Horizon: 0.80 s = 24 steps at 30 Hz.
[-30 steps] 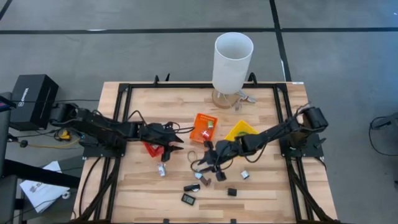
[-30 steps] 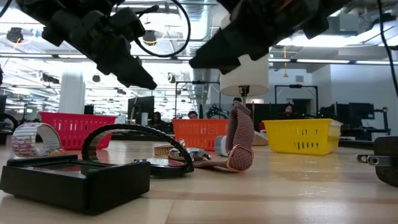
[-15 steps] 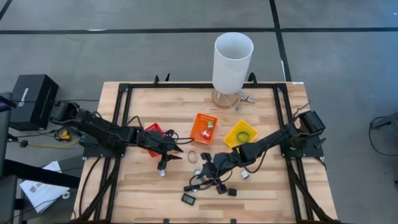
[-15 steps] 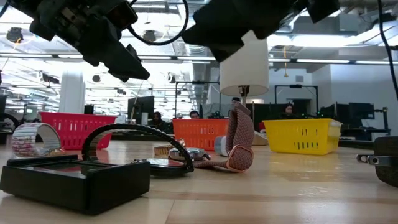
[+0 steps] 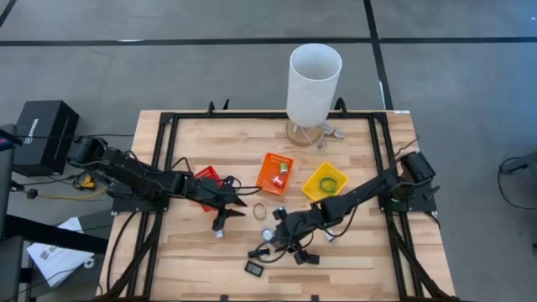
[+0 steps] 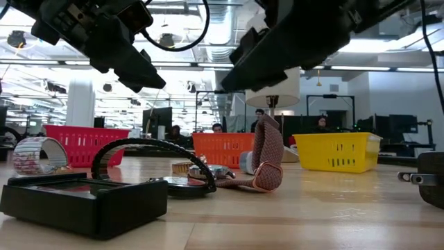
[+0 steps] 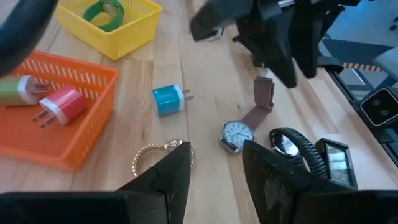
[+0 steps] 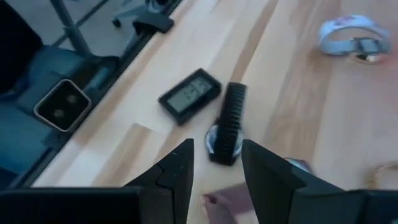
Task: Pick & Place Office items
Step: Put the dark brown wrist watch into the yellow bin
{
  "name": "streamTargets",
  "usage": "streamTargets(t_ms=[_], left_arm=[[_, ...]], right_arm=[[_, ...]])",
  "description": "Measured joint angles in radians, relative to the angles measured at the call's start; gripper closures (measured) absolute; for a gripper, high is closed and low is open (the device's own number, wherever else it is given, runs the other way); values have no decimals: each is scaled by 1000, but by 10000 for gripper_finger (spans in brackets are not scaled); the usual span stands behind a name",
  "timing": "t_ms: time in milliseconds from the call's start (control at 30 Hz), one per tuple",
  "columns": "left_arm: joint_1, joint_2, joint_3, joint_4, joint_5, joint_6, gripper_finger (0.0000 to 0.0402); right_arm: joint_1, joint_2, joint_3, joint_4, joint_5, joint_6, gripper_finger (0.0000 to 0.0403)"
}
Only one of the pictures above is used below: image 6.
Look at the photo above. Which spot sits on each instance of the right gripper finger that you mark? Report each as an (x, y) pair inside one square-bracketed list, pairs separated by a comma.
[(249, 76), (249, 45)]

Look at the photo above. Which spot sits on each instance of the small white grey cylinder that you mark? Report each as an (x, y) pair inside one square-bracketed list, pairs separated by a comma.
[(245, 163)]

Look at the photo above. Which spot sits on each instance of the silver round watch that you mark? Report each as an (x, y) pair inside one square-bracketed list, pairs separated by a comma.
[(215, 172)]

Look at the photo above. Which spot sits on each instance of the black link band watch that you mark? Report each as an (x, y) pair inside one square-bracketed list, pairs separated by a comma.
[(194, 190)]

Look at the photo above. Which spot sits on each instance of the black square box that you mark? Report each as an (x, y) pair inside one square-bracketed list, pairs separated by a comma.
[(86, 208)]

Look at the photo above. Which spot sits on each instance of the black ceiling spotlight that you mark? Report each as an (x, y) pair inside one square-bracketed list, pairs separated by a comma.
[(167, 40), (16, 39)]

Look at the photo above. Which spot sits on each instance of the white shade table lamp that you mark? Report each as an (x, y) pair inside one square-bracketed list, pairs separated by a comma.
[(284, 93)]

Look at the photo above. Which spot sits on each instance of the person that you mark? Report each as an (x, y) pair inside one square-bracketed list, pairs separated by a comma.
[(175, 133), (258, 116), (322, 124), (217, 127)]

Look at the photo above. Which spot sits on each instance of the black computer monitor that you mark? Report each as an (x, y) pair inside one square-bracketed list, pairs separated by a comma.
[(156, 118)]

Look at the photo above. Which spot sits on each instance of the orange plastic basket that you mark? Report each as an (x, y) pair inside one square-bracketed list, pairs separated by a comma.
[(222, 149)]

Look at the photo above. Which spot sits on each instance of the red plastic basket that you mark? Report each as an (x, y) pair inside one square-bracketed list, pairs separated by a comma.
[(86, 146)]

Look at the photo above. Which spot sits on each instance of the gold metal watch band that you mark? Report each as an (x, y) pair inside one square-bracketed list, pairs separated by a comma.
[(180, 168)]

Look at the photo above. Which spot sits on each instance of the yellow plastic basket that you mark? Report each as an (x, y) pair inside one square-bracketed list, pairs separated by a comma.
[(336, 152)]

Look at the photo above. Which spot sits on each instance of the row of dark monitors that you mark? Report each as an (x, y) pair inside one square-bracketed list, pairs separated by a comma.
[(402, 124)]

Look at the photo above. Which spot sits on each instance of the white floral watch band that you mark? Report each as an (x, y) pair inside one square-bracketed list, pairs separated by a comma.
[(24, 156)]

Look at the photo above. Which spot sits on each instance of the grey power plug adapter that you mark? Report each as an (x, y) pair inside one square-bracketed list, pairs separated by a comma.
[(431, 187)]

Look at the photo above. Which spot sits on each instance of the silver ribbed ceiling duct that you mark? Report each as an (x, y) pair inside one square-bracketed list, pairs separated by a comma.
[(220, 52)]

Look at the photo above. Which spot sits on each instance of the black metal rig frame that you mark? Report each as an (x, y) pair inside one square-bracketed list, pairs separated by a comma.
[(329, 96), (222, 92)]

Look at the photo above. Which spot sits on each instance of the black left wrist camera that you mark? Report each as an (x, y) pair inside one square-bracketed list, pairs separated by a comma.
[(137, 17)]

